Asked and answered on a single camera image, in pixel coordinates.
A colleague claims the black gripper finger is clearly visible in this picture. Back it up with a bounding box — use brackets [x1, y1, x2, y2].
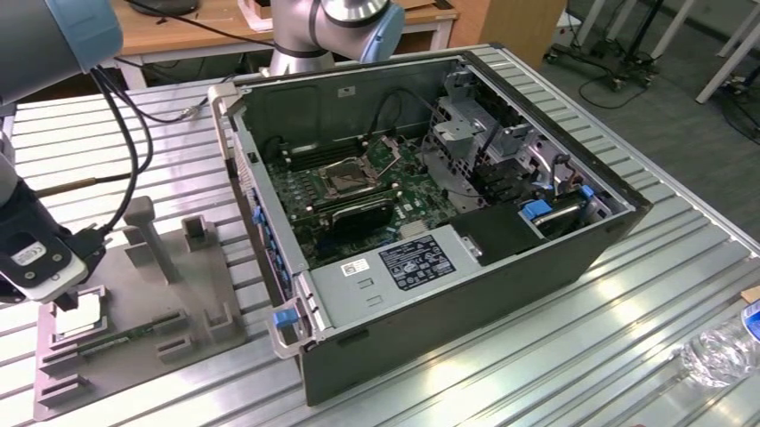
[53, 286, 82, 313]

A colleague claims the silver square CPU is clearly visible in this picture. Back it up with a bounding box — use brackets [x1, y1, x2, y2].
[53, 293, 102, 333]

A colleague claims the black RAM slot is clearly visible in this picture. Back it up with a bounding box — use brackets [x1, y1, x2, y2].
[293, 149, 367, 166]
[289, 141, 364, 159]

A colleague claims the CPU socket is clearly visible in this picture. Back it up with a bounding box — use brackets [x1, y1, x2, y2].
[316, 159, 380, 199]

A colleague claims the grey plastic parts rack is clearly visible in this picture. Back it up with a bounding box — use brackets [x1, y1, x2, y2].
[33, 196, 249, 422]

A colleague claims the green RAM stick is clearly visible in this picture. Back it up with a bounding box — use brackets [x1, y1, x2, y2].
[76, 322, 158, 357]

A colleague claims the green motherboard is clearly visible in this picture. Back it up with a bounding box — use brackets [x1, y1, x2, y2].
[263, 135, 452, 259]

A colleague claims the wooden desk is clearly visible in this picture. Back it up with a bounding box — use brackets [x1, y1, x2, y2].
[112, 0, 462, 90]

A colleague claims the silver power supply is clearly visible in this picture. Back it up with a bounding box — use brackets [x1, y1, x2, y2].
[301, 224, 482, 333]

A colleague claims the black round monitor base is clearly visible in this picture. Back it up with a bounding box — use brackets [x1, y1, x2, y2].
[126, 0, 200, 15]

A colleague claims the black round fan shroud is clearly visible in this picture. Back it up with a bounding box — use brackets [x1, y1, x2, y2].
[328, 197, 396, 237]

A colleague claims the metal socket cover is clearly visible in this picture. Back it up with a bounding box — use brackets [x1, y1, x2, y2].
[361, 135, 411, 177]

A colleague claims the black open PC case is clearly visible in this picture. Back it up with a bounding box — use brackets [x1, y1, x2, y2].
[205, 42, 654, 407]

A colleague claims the black drive cover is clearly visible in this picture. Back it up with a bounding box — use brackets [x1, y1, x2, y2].
[450, 206, 547, 268]

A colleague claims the metal drive cage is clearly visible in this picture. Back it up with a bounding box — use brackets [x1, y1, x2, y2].
[425, 66, 535, 197]

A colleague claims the blue disk carrier latch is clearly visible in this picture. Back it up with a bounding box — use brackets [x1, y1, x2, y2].
[515, 199, 556, 222]

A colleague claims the wooden cabinet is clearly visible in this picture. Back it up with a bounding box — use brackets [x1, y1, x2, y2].
[476, 0, 564, 70]

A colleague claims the black wheeled stand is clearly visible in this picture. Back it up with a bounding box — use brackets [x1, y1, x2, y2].
[543, 0, 675, 93]

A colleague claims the clear plastic water bottle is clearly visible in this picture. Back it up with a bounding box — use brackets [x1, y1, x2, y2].
[679, 297, 760, 388]

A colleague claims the black cable with brass sleeve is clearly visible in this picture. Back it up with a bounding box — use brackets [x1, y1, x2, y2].
[31, 66, 156, 197]

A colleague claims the thin cable with silver connector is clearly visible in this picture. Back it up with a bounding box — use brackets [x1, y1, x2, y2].
[114, 55, 209, 124]

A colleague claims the black looped wire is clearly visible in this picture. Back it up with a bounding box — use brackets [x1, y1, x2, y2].
[365, 88, 442, 144]

